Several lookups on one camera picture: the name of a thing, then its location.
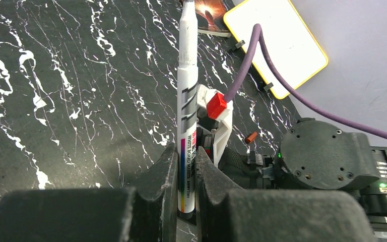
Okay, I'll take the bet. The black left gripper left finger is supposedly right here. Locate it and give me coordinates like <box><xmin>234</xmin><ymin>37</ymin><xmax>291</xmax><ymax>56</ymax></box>
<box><xmin>0</xmin><ymin>144</ymin><xmax>178</xmax><ymax>241</ymax></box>

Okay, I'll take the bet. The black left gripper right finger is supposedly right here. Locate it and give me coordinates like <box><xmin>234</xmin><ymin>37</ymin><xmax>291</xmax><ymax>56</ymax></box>
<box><xmin>196</xmin><ymin>155</ymin><xmax>375</xmax><ymax>241</ymax></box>

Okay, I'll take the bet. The white marker black end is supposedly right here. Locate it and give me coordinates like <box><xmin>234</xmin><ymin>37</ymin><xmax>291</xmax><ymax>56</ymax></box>
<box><xmin>176</xmin><ymin>1</ymin><xmax>199</xmax><ymax>220</ymax></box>

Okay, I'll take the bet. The black whiteboard clip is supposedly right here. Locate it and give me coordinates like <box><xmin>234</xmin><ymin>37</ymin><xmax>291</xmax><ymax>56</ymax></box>
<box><xmin>259</xmin><ymin>83</ymin><xmax>274</xmax><ymax>92</ymax></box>
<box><xmin>228</xmin><ymin>40</ymin><xmax>245</xmax><ymax>52</ymax></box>

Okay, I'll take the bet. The yellow framed whiteboard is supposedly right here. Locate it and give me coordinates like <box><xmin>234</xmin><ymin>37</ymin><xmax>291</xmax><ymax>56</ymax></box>
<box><xmin>223</xmin><ymin>0</ymin><xmax>329</xmax><ymax>89</ymax></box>

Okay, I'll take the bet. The dark paperback book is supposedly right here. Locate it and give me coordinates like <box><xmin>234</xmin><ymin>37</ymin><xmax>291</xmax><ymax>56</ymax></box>
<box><xmin>188</xmin><ymin>0</ymin><xmax>232</xmax><ymax>38</ymax></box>

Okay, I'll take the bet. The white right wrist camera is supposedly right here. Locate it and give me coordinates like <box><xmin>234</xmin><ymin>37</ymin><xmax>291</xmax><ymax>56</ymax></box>
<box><xmin>197</xmin><ymin>84</ymin><xmax>233</xmax><ymax>167</ymax></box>

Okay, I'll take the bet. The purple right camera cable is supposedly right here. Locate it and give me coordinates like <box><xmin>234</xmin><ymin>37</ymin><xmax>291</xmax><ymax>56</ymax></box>
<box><xmin>223</xmin><ymin>23</ymin><xmax>387</xmax><ymax>148</ymax></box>

